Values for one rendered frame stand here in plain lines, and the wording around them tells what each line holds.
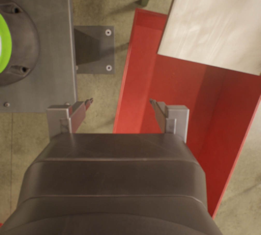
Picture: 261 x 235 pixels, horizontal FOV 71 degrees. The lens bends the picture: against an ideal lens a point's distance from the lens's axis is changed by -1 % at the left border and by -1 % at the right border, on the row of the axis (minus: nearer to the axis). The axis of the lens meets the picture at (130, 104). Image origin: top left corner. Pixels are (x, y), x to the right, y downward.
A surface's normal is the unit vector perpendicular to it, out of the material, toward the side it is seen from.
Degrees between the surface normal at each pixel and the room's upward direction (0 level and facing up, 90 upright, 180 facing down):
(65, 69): 0
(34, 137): 0
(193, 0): 30
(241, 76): 90
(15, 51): 84
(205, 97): 0
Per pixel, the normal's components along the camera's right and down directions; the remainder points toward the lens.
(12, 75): 0.54, 0.83
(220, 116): -0.98, -0.18
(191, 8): -0.07, 0.70
